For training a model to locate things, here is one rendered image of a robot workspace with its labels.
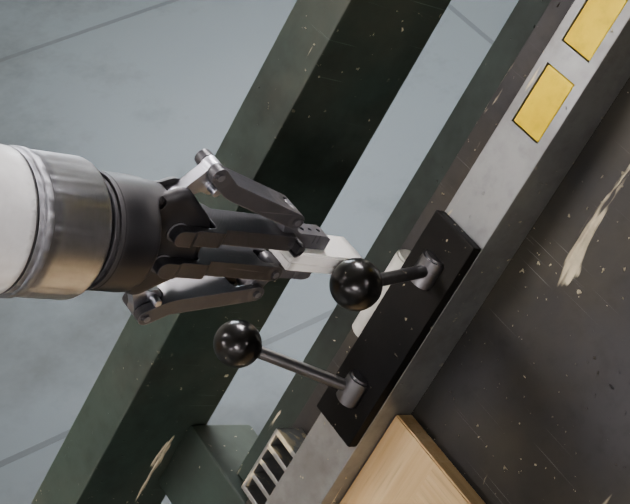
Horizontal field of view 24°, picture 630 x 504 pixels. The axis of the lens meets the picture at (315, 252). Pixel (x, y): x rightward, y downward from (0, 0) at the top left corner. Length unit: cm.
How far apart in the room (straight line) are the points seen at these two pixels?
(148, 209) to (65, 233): 7
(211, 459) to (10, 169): 65
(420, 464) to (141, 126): 251
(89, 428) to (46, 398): 157
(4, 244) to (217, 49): 302
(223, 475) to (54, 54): 254
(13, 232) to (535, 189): 43
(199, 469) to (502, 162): 51
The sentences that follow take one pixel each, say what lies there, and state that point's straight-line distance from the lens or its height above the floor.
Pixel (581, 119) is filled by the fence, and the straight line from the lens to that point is 108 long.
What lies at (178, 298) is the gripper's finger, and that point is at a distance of 98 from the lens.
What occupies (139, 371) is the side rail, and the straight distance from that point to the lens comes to 138.
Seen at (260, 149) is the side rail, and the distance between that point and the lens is 127.
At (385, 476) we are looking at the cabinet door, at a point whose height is 133.
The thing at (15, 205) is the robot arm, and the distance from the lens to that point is 83.
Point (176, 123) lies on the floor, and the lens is 360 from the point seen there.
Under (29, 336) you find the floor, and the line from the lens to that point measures 313.
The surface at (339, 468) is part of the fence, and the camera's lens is 119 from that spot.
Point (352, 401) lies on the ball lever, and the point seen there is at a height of 139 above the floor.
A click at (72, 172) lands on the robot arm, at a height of 171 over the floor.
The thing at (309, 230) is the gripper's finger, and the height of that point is 158.
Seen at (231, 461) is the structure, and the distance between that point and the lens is 144.
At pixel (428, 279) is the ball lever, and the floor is 149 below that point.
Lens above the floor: 228
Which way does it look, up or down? 45 degrees down
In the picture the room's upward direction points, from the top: straight up
